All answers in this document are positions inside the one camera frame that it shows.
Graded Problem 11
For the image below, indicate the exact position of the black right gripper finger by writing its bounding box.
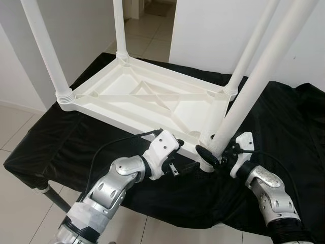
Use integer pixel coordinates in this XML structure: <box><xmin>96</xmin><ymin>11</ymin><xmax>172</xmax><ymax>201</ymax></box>
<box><xmin>196</xmin><ymin>145</ymin><xmax>222</xmax><ymax>170</ymax></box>

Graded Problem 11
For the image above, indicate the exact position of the white plastic table top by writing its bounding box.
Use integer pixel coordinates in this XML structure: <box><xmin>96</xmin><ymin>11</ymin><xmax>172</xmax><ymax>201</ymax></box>
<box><xmin>56</xmin><ymin>52</ymin><xmax>239</xmax><ymax>173</ymax></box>

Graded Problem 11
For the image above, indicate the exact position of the white plastic table leg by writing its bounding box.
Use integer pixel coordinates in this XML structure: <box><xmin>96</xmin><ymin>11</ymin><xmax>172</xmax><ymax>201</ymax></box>
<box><xmin>201</xmin><ymin>0</ymin><xmax>319</xmax><ymax>172</ymax></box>
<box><xmin>113</xmin><ymin>0</ymin><xmax>131</xmax><ymax>60</ymax></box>
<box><xmin>223</xmin><ymin>0</ymin><xmax>281</xmax><ymax>97</ymax></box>
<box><xmin>20</xmin><ymin>0</ymin><xmax>76</xmax><ymax>106</ymax></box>

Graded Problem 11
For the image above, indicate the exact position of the black fabric table cover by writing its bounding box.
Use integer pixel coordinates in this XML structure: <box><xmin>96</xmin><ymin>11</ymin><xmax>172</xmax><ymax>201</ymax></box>
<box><xmin>4</xmin><ymin>51</ymin><xmax>325</xmax><ymax>242</ymax></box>

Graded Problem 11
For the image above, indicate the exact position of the black metal table leg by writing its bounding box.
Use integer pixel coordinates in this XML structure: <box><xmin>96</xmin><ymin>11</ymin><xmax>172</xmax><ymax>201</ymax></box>
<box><xmin>36</xmin><ymin>186</ymin><xmax>72</xmax><ymax>213</ymax></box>

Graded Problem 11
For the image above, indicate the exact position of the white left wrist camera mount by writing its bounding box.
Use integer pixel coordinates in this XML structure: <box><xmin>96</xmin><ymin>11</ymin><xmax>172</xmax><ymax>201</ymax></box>
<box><xmin>144</xmin><ymin>129</ymin><xmax>181</xmax><ymax>181</ymax></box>

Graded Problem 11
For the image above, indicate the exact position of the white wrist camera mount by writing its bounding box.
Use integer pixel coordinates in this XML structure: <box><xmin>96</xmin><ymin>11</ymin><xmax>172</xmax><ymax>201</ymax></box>
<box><xmin>144</xmin><ymin>129</ymin><xmax>181</xmax><ymax>181</ymax></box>
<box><xmin>230</xmin><ymin>132</ymin><xmax>255</xmax><ymax>178</ymax></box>

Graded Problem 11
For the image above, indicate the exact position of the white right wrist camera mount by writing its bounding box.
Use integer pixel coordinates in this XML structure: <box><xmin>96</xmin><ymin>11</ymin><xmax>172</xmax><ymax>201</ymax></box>
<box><xmin>230</xmin><ymin>132</ymin><xmax>255</xmax><ymax>178</ymax></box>

